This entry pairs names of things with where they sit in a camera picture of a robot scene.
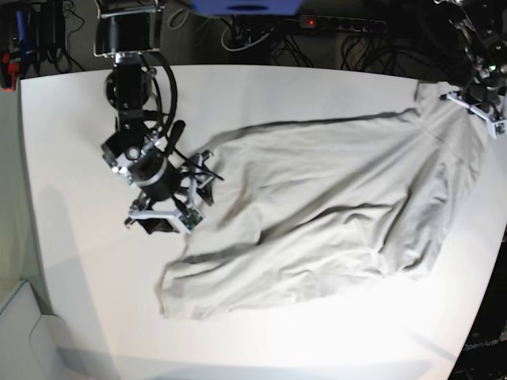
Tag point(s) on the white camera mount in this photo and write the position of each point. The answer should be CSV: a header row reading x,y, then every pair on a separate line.
x,y
494,116

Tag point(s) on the blue box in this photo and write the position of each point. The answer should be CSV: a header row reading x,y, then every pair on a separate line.
x,y
246,7

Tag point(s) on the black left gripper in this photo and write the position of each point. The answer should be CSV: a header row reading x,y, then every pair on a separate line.
x,y
484,84

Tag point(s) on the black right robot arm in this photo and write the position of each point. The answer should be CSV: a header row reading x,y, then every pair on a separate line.
x,y
143,90

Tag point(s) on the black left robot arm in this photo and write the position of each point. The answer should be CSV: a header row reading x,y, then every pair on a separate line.
x,y
481,25

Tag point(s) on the black power strip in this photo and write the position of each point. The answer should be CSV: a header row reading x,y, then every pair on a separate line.
x,y
341,24

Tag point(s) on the beige t-shirt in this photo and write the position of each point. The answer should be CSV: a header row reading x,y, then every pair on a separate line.
x,y
312,209

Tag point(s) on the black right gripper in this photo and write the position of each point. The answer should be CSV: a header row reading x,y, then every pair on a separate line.
x,y
135,157

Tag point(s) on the red black tool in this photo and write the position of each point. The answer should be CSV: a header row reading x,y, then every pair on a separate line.
x,y
9,72

